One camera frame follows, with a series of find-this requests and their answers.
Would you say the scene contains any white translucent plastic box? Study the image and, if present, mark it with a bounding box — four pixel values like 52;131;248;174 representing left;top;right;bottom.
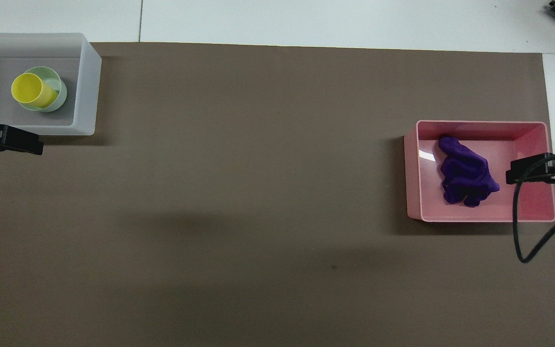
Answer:
0;32;102;136

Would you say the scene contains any pink plastic box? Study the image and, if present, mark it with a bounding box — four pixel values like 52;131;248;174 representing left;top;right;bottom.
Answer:
404;120;555;223

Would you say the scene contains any crumpled purple cloth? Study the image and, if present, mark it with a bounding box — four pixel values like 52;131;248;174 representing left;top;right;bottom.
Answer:
438;136;501;208

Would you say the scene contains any light green plastic cup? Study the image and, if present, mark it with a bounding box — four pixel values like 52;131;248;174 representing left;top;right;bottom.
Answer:
17;66;67;113

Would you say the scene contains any yellow plastic cup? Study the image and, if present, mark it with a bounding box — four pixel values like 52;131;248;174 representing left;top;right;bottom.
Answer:
11;73;59;108

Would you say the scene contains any black cable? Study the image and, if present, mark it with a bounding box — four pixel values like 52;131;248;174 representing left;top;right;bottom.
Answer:
512;150;555;264

